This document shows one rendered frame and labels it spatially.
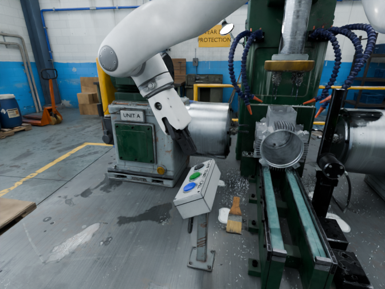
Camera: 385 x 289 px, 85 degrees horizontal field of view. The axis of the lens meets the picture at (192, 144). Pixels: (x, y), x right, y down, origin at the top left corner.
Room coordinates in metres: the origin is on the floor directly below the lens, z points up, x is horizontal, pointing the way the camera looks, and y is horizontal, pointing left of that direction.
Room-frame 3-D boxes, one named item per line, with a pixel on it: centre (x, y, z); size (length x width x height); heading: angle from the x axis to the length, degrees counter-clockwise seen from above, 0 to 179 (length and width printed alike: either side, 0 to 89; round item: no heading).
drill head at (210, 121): (0.94, -0.02, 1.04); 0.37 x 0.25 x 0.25; 76
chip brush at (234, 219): (0.64, -0.16, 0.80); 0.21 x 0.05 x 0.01; 166
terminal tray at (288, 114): (0.89, -0.38, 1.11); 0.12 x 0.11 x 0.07; 166
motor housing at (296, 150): (0.85, -0.37, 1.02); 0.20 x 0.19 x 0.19; 166
